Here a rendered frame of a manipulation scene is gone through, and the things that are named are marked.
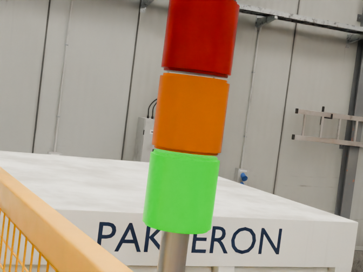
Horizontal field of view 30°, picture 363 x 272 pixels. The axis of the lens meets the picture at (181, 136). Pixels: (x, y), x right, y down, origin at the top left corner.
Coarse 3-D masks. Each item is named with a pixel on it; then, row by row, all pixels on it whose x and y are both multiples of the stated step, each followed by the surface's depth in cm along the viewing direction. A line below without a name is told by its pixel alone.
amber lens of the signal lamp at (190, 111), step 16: (160, 80) 47; (176, 80) 46; (192, 80) 46; (208, 80) 46; (224, 80) 47; (160, 96) 47; (176, 96) 46; (192, 96) 46; (208, 96) 46; (224, 96) 47; (160, 112) 47; (176, 112) 46; (192, 112) 46; (208, 112) 46; (224, 112) 47; (160, 128) 47; (176, 128) 46; (192, 128) 46; (208, 128) 46; (160, 144) 47; (176, 144) 46; (192, 144) 46; (208, 144) 46
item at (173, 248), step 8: (168, 232) 48; (160, 240) 49; (168, 240) 48; (176, 240) 48; (184, 240) 48; (160, 248) 48; (168, 248) 48; (176, 248) 48; (184, 248) 48; (160, 256) 48; (168, 256) 48; (176, 256) 48; (184, 256) 48; (160, 264) 48; (168, 264) 48; (176, 264) 48; (184, 264) 48
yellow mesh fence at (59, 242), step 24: (0, 168) 114; (0, 192) 100; (24, 192) 93; (0, 216) 109; (24, 216) 85; (48, 216) 78; (48, 240) 74; (72, 240) 67; (0, 264) 106; (24, 264) 91; (48, 264) 80; (72, 264) 65; (96, 264) 59; (120, 264) 60
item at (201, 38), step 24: (192, 0) 45; (216, 0) 45; (168, 24) 47; (192, 24) 45; (216, 24) 46; (168, 48) 47; (192, 48) 45; (216, 48) 46; (192, 72) 46; (216, 72) 46
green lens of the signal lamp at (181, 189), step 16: (160, 160) 46; (176, 160) 46; (192, 160) 46; (208, 160) 47; (160, 176) 46; (176, 176) 46; (192, 176) 46; (208, 176) 47; (160, 192) 46; (176, 192) 46; (192, 192) 46; (208, 192) 47; (144, 208) 48; (160, 208) 46; (176, 208) 46; (192, 208) 46; (208, 208) 47; (160, 224) 46; (176, 224) 46; (192, 224) 46; (208, 224) 47
